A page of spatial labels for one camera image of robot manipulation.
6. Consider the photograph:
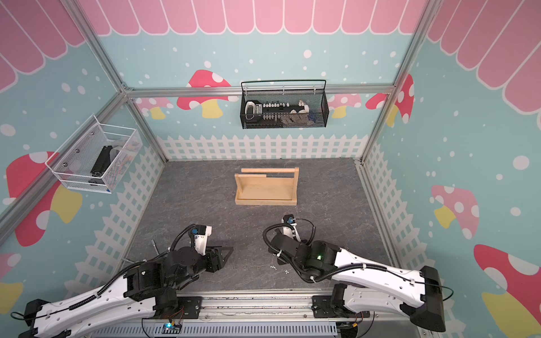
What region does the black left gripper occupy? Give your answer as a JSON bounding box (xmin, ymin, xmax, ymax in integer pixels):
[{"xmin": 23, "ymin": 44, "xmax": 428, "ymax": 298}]
[{"xmin": 168, "ymin": 246, "xmax": 234, "ymax": 289}]

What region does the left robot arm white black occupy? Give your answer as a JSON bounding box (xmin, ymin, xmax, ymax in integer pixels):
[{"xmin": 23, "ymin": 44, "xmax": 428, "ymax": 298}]
[{"xmin": 10, "ymin": 225, "xmax": 233, "ymax": 337}]

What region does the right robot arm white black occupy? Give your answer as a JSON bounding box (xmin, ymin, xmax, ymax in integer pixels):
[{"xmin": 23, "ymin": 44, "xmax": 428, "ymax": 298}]
[{"xmin": 262, "ymin": 217, "xmax": 446, "ymax": 332}]

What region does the wooden jewelry display stand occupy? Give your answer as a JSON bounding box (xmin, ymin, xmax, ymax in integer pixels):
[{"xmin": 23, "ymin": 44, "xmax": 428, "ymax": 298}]
[{"xmin": 235, "ymin": 168, "xmax": 300, "ymax": 206}]

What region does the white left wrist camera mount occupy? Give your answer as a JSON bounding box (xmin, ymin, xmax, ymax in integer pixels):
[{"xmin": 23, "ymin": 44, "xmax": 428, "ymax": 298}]
[{"xmin": 190, "ymin": 225, "xmax": 212, "ymax": 256}]

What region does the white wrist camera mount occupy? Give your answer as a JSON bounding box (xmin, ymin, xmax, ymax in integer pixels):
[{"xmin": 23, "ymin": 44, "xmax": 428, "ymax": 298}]
[
  {"xmin": 190, "ymin": 225, "xmax": 212, "ymax": 256},
  {"xmin": 283, "ymin": 214, "xmax": 301, "ymax": 242}
]

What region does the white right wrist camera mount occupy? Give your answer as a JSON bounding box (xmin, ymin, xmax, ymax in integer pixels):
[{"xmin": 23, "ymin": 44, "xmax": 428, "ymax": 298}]
[{"xmin": 283, "ymin": 214, "xmax": 301, "ymax": 242}]

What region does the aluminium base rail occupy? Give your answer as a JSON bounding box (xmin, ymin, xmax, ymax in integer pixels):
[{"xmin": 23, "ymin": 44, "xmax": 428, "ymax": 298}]
[{"xmin": 77, "ymin": 291, "xmax": 428, "ymax": 338}]

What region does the black wire mesh basket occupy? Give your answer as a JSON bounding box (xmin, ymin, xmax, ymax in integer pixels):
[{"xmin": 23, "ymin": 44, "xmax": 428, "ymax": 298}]
[{"xmin": 240, "ymin": 79, "xmax": 329, "ymax": 129}]

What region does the white wire basket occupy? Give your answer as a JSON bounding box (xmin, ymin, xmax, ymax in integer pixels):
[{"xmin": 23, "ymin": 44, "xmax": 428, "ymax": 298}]
[{"xmin": 45, "ymin": 115, "xmax": 143, "ymax": 194}]

